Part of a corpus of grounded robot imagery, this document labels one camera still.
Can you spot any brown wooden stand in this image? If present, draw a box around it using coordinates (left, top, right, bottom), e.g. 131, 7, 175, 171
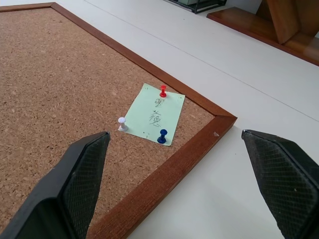
206, 0, 319, 67

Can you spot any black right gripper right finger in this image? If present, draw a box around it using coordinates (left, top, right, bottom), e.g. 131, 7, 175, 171
241, 129, 319, 239

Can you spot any white push pin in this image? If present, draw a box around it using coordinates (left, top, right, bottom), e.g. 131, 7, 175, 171
118, 117, 129, 132

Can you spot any light green paper note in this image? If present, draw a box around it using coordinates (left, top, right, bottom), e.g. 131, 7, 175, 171
118, 83, 186, 147

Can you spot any black wire rack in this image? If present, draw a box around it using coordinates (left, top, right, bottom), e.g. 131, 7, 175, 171
167, 0, 228, 14

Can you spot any wood-framed cork board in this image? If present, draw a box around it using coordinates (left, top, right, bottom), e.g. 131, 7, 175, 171
0, 2, 238, 239

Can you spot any blue push pin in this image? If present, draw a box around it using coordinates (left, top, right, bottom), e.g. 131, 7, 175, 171
157, 128, 168, 144

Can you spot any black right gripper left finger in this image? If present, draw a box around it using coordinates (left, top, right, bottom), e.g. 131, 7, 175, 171
0, 131, 111, 239

